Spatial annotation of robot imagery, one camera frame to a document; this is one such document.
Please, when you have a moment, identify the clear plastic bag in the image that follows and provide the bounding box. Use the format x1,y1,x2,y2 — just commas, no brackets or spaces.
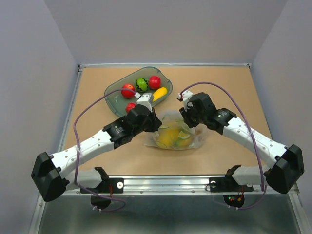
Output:
145,110,208,151

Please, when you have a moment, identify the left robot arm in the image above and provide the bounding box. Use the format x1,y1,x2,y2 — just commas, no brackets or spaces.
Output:
31,105,162,202

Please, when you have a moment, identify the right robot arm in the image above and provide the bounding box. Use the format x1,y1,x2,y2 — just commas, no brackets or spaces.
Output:
177,90,304,194

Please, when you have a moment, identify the green fruit in bag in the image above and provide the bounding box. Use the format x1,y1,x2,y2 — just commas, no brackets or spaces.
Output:
173,131,193,149

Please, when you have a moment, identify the red toy strawberry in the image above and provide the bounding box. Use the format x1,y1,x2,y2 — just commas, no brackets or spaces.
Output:
125,103,136,113

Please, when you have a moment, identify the red apple left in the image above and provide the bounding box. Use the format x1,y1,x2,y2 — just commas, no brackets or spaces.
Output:
121,83,136,99

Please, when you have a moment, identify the red apple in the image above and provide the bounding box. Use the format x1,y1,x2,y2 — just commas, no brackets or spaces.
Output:
149,76,161,90
121,83,136,99

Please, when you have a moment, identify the grey-green plastic basin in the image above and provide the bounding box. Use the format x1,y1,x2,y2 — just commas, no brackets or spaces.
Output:
104,66,173,117

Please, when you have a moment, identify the yellow toy mango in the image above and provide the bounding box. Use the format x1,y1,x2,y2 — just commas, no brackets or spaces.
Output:
153,87,168,102

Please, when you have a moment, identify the green toy watermelon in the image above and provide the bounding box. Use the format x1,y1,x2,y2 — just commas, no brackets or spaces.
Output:
136,78,148,92

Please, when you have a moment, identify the red apple right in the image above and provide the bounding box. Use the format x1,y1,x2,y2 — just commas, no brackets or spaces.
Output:
149,76,161,90

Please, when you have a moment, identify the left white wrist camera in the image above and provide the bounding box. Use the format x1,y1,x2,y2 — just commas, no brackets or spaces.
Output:
135,92,154,112

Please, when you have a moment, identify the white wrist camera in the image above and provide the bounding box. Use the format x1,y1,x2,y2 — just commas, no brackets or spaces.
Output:
135,92,154,112
177,90,193,111

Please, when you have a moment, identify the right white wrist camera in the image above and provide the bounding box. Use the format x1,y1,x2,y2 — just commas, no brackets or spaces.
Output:
177,90,193,111

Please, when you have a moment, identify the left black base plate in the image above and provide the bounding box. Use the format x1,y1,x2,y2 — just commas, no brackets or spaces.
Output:
86,177,124,194

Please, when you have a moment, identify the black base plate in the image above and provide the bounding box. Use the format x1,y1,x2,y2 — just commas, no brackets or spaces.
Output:
205,177,234,193
86,177,124,194

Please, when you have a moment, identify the aluminium front rail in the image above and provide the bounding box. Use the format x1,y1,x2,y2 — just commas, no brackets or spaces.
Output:
36,174,300,195

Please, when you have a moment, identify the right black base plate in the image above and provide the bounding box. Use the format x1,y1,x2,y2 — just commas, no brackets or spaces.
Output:
205,177,234,193

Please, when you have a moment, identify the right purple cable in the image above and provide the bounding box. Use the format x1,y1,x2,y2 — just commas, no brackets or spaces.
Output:
181,81,268,210

